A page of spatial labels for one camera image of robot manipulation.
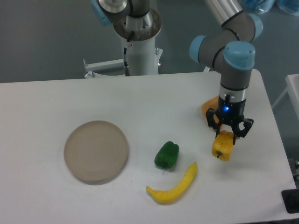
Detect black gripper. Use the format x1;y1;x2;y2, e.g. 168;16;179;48
206;96;254;145

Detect yellow bell pepper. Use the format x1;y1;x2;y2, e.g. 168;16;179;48
212;130;234;161

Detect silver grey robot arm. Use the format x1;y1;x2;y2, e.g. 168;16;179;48
91;0;263;139

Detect green bell pepper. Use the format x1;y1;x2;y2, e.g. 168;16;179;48
154;141;179;169

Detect orange bread slice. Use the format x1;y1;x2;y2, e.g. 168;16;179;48
201;96;219;120

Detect white side table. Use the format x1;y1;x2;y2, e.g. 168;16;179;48
271;74;299;118

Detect yellow banana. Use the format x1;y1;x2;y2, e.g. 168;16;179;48
145;162;198;204

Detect black device at right edge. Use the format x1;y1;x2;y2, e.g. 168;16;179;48
281;189;299;214

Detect beige round plate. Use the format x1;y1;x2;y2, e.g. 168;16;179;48
64;120;129;185

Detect blue plastic bags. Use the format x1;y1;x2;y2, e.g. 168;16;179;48
238;0;299;16

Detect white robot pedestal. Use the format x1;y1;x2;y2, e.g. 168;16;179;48
83;18;211;79

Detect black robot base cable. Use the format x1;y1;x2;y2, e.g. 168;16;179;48
122;30;135;77

